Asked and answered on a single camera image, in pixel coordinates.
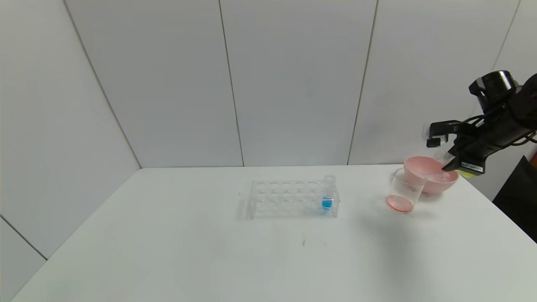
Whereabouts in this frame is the clear acrylic test tube rack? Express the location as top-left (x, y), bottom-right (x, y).
top-left (248, 180), bottom-right (339, 219)

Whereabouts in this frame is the pink bowl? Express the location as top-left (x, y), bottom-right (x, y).
top-left (404, 156), bottom-right (459, 195)

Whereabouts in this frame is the clear glass beaker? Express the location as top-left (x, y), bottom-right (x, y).
top-left (385, 168), bottom-right (426, 214)

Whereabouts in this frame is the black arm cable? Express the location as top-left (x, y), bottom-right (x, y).
top-left (469, 112), bottom-right (537, 147)

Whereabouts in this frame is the test tube with yellow pigment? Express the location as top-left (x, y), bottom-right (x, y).
top-left (434, 150), bottom-right (476, 178)

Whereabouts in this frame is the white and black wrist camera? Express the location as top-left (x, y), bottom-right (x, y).
top-left (425, 120), bottom-right (463, 148)

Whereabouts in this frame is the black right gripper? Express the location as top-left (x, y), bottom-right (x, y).
top-left (441, 132), bottom-right (507, 176)

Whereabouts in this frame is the test tube with blue pigment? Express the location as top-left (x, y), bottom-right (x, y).
top-left (322, 174), bottom-right (337, 210)

